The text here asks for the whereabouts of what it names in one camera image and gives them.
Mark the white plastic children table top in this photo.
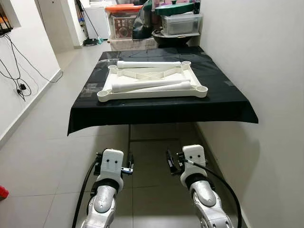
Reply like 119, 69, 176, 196
97, 61, 209, 103

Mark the black tablecloth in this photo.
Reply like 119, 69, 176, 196
67, 46, 259, 136

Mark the beige patterned box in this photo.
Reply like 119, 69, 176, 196
108, 37, 157, 51

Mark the black head mop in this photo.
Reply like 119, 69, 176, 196
75, 0, 104, 47

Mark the black round bowl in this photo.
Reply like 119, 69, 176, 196
152, 28, 200, 48

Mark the orange lid storage box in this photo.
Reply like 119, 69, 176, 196
104, 4, 143, 39

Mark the clear plastic storage box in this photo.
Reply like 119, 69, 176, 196
161, 13, 203, 36

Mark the white appliance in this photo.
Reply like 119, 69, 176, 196
83, 2, 111, 39

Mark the green round lid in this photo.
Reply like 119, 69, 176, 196
154, 2, 195, 16

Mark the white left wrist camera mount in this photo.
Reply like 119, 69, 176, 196
97, 149, 125, 187

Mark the grey metal table frame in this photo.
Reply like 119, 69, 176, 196
125, 123, 200, 164

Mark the black wall cable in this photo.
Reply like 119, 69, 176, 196
0, 33, 62, 103

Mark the black wire rack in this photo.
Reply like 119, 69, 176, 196
0, 14, 13, 35

